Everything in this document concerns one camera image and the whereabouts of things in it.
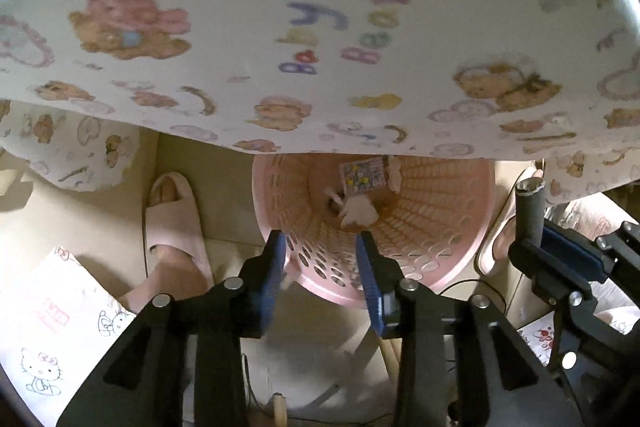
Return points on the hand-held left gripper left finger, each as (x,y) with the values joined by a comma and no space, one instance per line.
(272,274)

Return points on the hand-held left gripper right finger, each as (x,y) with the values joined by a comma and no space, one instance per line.
(369,277)

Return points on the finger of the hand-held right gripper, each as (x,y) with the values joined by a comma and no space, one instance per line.
(570,247)
(625,242)

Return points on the black cylinder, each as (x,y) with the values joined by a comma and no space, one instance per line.
(530,212)

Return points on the pink perforated basket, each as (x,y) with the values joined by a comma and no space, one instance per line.
(440,227)

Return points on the purple checked box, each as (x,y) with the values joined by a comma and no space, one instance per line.
(362,176)

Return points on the pink slipper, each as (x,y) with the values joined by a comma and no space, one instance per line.
(175,247)
(495,237)

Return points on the wooden stick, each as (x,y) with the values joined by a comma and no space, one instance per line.
(387,354)
(279,409)

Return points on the white red print bag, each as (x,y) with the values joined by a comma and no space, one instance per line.
(540,337)

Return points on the small white paper scrap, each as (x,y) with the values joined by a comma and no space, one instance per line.
(395,172)

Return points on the white cat print bag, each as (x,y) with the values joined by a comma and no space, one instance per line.
(55,322)

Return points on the bear print bed sheet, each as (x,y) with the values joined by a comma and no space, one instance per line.
(300,32)

